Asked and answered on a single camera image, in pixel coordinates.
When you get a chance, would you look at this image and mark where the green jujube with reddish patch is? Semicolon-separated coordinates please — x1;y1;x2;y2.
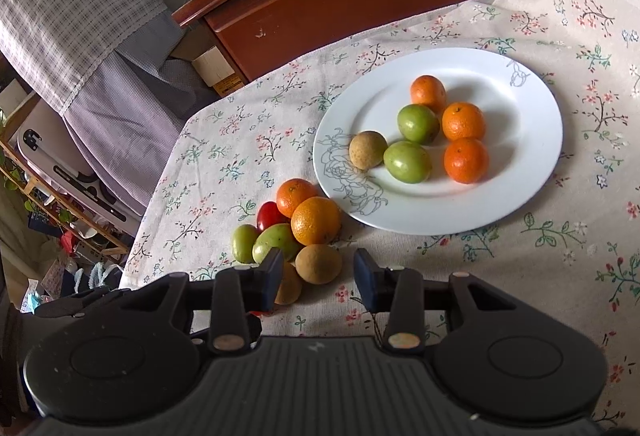
251;223;303;264

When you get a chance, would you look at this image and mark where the small brown cardboard box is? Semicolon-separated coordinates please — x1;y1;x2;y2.
170;23;249;99

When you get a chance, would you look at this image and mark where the wooden shelf rack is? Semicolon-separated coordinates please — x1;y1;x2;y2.
0;136;133;261

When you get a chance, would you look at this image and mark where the small orange tangerine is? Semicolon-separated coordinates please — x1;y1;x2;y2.
410;74;447;114

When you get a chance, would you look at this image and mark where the small green jujube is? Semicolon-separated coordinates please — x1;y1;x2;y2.
231;224;261;265

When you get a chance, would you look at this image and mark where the brown longan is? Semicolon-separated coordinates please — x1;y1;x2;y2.
274;261;303;307
348;131;389;171
295;243;343;285

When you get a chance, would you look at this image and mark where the floral tablecloth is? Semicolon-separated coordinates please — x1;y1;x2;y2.
119;0;640;432

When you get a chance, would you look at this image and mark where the white plate with flower drawing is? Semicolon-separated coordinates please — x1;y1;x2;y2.
312;47;564;237

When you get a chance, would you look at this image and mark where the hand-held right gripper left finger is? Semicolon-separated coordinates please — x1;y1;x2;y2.
114;247;286;355

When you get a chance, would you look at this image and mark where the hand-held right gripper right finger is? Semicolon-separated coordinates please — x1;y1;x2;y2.
353;248;547;353

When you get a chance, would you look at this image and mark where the large pale orange tangerine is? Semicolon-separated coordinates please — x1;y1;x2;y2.
290;197;343;247

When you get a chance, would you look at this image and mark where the large green jujube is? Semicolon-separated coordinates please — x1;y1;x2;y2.
383;141;433;184

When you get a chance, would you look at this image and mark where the white plastic case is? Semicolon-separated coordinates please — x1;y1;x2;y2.
17;108;143;229

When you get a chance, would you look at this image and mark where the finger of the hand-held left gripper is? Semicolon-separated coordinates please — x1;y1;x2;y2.
32;287;126;321

